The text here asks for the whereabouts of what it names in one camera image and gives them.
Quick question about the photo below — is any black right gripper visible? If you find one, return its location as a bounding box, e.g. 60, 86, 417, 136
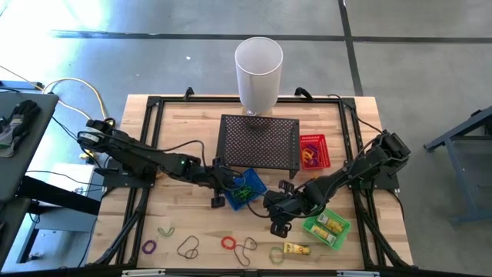
263, 179, 312, 239

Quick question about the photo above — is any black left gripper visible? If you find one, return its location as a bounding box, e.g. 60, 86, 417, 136
199, 155, 238, 209

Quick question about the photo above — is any olive green rubber band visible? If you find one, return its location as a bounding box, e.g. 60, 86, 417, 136
232, 185, 253, 199

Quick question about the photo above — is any yellow crayon box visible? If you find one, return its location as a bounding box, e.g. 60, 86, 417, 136
283, 242, 311, 256
310, 224, 337, 245
317, 213, 344, 235

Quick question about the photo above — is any blue plastic basket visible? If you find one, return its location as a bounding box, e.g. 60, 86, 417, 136
224, 167, 268, 212

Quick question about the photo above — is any black perforated metal shelf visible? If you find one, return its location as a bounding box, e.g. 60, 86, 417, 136
214, 113, 301, 180

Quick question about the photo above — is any red plastic basket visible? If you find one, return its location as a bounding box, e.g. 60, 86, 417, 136
298, 133, 332, 171

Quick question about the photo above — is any red-orange spiral coil tie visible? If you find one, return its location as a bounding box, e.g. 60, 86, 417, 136
220, 235, 238, 251

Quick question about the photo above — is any green plastic basket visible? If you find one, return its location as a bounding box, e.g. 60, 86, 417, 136
301, 209, 352, 252

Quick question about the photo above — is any dark rubber band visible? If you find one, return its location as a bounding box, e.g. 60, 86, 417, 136
233, 236, 258, 268
176, 235, 201, 260

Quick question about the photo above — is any white label strip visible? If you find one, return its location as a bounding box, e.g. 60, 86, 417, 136
121, 269, 166, 277
337, 270, 381, 277

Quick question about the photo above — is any white cylindrical cup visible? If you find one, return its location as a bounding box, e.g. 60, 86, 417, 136
234, 36, 284, 118

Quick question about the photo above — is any white equipment box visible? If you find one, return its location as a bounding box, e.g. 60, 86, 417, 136
36, 163, 105, 234

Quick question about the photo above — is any blue-grey metal table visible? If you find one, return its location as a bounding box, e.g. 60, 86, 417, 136
424, 105, 492, 226

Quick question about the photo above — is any grey side table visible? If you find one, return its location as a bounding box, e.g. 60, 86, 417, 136
0, 92, 101, 266

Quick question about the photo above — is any black grey work glove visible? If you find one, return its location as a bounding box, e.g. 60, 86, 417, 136
0, 100, 42, 159

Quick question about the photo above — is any blue metal bar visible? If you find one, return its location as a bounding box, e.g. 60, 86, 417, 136
0, 79, 45, 92

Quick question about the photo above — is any black aluminium table frame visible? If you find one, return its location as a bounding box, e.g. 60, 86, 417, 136
86, 95, 414, 270

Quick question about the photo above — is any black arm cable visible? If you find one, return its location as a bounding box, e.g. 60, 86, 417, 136
328, 93, 385, 135

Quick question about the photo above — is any yellow power cable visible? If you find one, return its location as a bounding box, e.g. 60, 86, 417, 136
0, 64, 115, 161

